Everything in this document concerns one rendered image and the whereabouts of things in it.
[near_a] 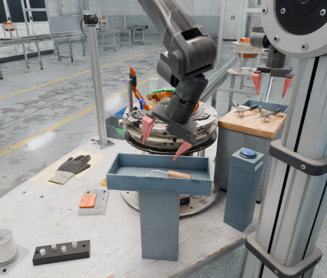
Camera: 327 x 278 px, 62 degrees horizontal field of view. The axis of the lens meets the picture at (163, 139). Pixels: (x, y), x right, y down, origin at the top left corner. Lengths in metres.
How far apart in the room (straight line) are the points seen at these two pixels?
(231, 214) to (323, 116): 0.50
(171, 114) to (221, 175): 0.52
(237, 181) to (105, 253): 0.44
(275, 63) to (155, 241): 0.65
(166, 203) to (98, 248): 0.28
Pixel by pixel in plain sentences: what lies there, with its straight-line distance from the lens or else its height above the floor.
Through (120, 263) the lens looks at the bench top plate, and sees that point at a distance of 0.84.
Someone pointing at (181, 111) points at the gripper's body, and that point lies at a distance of 0.58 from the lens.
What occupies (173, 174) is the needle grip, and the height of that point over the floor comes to 1.04.
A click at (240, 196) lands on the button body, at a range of 0.86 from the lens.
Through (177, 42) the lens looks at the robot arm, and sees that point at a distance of 0.53.
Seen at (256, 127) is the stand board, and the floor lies 1.06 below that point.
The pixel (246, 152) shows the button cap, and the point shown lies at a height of 1.04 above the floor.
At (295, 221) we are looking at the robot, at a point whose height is 1.04.
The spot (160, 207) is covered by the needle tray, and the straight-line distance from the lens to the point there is 0.70.
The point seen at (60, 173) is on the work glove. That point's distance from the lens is 1.23.
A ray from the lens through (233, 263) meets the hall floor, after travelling 1.90.
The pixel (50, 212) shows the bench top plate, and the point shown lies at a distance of 1.05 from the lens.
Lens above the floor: 1.42
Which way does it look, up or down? 26 degrees down
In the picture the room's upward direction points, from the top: straight up
